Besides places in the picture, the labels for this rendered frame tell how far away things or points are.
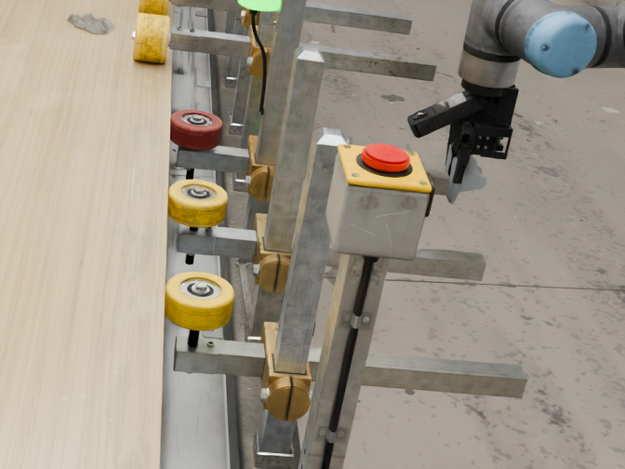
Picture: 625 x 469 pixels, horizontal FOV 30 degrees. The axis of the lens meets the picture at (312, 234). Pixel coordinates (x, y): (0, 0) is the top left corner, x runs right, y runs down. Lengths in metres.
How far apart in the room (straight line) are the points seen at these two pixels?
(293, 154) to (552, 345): 1.83
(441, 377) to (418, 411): 1.38
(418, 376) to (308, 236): 0.27
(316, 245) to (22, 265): 0.35
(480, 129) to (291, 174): 0.42
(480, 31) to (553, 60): 0.16
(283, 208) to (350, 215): 0.59
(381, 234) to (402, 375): 0.50
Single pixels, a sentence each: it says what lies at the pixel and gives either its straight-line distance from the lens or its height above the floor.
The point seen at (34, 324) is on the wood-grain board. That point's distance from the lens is 1.28.
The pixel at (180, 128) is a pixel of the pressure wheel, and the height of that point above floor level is 0.90.
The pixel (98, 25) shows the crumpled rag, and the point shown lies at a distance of 2.14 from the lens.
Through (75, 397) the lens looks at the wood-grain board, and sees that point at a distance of 1.18.
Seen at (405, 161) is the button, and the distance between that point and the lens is 0.96.
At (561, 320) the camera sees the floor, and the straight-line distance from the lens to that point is 3.36.
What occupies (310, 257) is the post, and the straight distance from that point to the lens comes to 1.28.
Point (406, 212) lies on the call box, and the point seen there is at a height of 1.20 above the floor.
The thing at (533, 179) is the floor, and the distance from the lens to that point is 4.22.
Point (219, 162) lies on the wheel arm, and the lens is 1.82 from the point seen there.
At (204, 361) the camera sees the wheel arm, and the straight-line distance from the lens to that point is 1.40.
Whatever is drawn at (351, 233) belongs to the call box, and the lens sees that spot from 0.95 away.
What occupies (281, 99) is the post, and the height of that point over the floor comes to 0.98.
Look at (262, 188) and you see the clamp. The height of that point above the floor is 0.84.
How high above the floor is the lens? 1.60
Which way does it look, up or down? 27 degrees down
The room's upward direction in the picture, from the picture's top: 11 degrees clockwise
